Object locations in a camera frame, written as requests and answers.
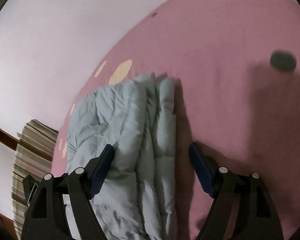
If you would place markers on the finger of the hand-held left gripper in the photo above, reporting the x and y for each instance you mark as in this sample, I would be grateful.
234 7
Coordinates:
28 185

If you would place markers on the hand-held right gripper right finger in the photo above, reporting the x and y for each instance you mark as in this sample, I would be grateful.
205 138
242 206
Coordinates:
202 172

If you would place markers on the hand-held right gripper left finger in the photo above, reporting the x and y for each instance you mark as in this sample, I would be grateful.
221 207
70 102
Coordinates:
101 172

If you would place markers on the light blue puffer jacket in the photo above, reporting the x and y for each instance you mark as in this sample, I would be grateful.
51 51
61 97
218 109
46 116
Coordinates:
130 120

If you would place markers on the striped brown pillow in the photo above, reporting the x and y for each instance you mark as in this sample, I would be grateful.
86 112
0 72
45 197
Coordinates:
32 150

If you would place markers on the pink spotted bed sheet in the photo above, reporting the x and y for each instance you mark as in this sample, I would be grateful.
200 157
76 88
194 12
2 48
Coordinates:
215 55

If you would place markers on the brown wooden bed frame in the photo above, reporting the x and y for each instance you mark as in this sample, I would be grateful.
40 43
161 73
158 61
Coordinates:
5 136

